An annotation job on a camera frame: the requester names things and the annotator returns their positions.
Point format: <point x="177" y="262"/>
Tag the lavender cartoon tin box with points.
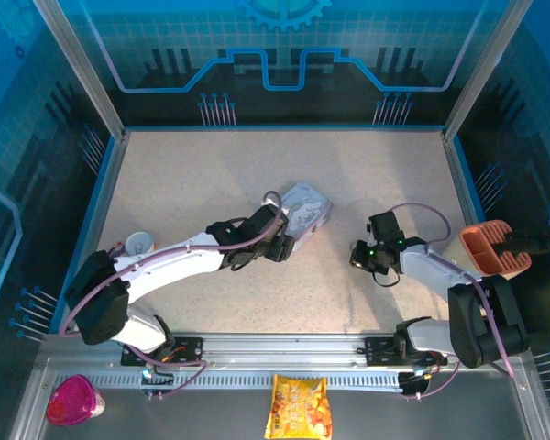
<point x="307" y="211"/>

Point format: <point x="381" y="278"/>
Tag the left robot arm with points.
<point x="165" y="268"/>

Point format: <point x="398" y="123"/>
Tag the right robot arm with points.
<point x="467" y="321"/>

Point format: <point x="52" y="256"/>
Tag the orange and cream holder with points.
<point x="481" y="238"/>

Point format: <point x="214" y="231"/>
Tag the white paper cup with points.
<point x="139" y="242"/>

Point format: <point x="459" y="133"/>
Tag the yellow snack bag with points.
<point x="298" y="408"/>

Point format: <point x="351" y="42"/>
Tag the pink plastic cup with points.
<point x="71" y="399"/>

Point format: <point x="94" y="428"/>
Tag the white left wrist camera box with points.
<point x="270" y="201"/>

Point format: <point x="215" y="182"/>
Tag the aluminium front rail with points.
<point x="284" y="346"/>

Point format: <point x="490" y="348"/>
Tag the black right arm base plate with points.
<point x="380" y="350"/>

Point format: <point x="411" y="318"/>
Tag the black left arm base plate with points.
<point x="188" y="350"/>

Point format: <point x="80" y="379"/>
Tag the aluminium frame post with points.
<point x="481" y="69"/>
<point x="82" y="69"/>

